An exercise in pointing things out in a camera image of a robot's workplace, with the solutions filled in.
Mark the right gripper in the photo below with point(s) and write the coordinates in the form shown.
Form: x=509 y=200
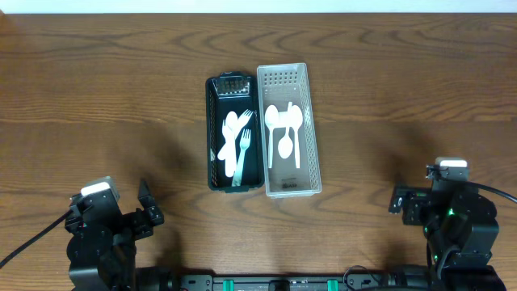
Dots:
x=417 y=200

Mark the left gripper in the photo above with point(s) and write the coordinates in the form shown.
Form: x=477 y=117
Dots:
x=142 y=218

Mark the white fork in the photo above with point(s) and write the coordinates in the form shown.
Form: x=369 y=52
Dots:
x=226 y=131
x=241 y=122

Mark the mint green plastic fork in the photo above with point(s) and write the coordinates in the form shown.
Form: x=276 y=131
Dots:
x=244 y=146

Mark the white spoon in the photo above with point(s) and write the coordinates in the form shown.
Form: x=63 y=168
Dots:
x=271 y=121
x=296 y=119
x=231 y=160

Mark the white spoon bowl down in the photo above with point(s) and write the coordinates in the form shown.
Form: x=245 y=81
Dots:
x=285 y=143

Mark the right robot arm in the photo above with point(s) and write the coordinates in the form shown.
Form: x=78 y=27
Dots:
x=459 y=225

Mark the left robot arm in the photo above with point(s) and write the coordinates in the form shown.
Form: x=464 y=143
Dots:
x=102 y=251

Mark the dark green plastic basket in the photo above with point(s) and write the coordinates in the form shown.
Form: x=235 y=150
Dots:
x=233 y=91

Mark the clear white plastic basket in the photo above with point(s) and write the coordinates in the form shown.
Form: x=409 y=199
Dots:
x=278 y=85

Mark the black mounting rail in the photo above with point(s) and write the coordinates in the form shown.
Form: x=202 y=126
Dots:
x=282 y=283

